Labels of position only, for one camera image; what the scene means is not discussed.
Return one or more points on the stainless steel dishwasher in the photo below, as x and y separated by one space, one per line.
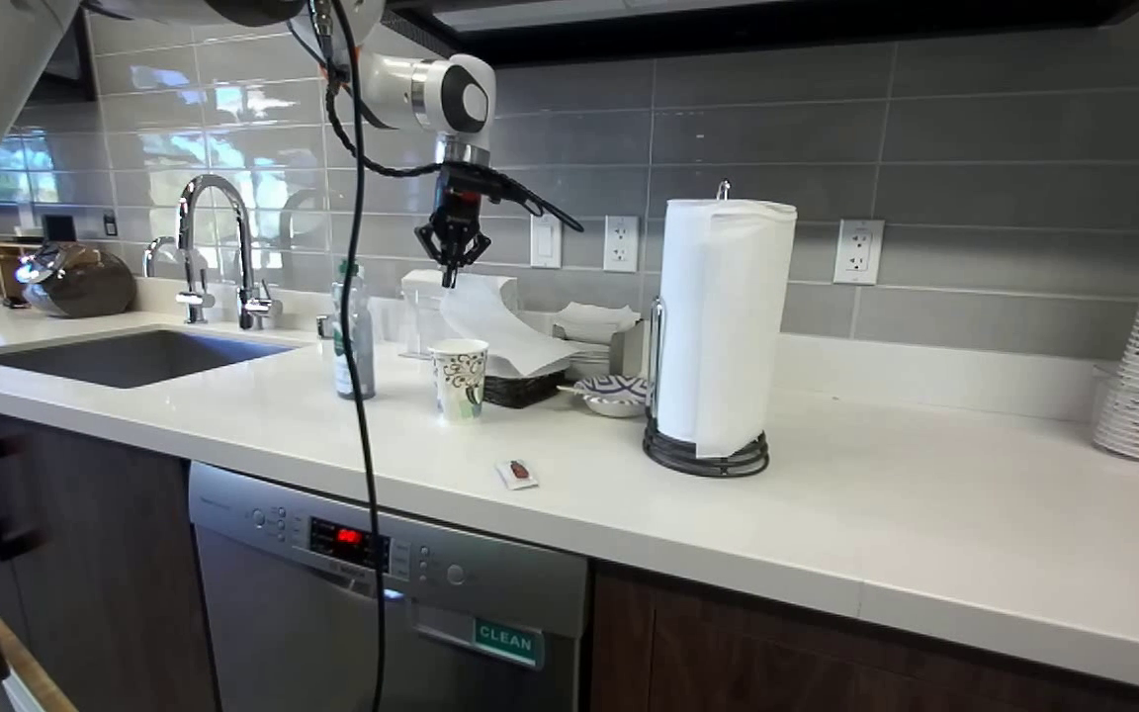
277 617

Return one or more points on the dark wood plain cabinet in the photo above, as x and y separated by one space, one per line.
859 652

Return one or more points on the shiny dark kettle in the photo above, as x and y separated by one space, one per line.
82 278

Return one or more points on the small flat packet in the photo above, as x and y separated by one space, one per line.
519 473

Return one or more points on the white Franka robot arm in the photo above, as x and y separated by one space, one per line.
399 89

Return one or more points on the wooden robot cart frame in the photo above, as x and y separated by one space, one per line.
36 674

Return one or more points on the chrome kitchen faucet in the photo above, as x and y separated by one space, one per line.
221 252

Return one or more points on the patterned paper cup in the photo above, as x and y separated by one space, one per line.
459 381

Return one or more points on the metal napkin holder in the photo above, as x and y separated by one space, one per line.
602 324

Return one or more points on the black tray with white liner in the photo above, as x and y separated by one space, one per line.
524 387

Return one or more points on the small patterned dish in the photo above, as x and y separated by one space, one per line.
611 391

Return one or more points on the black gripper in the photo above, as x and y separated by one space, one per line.
459 182

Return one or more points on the dish soap bottle green cap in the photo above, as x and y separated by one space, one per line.
351 358

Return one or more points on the steel kitchen sink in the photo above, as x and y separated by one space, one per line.
120 358

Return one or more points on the white wall outlet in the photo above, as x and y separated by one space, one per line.
619 244
545 244
859 252

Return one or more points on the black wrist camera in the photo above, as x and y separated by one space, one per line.
524 194

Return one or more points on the white paper towel roll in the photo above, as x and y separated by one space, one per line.
724 316

